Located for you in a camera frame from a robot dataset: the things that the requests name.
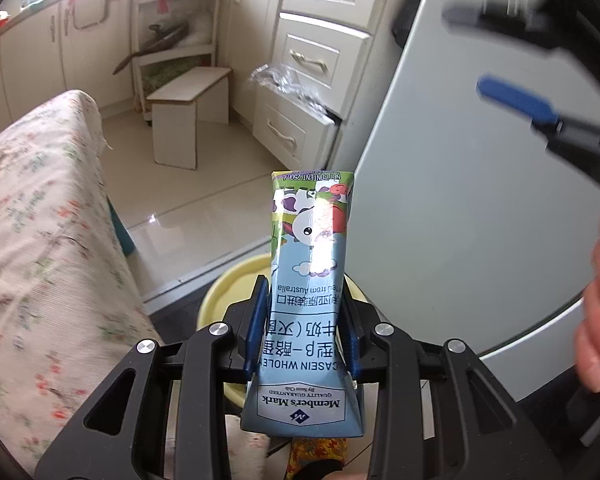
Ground white drawer cabinet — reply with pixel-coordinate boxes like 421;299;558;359
252;0;417;171

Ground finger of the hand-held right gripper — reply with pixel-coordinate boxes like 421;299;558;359
477;76;600;196
442;0;588;56

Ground white refrigerator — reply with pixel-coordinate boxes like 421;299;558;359
352;0;600;403

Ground black wok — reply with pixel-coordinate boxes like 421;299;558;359
112;19;191;77

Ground yellow plastic bucket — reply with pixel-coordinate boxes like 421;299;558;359
197;254;377;407

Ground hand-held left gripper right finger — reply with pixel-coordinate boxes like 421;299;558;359
341;274;548;480

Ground floral slipper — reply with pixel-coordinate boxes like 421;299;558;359
285;437;352;480

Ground white lower cabinets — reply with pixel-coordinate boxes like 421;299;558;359
0;0;142;133

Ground clear crinkled plastic bag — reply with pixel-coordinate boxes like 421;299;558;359
249;63;342;122

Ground table with floral tablecloth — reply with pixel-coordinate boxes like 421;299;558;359
0;90;167;479

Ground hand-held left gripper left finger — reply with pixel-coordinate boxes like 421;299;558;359
37;274;271;480

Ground blue milk carton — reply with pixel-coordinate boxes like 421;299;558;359
239;170;367;437

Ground white wooden stool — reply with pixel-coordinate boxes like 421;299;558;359
145;66;231;170

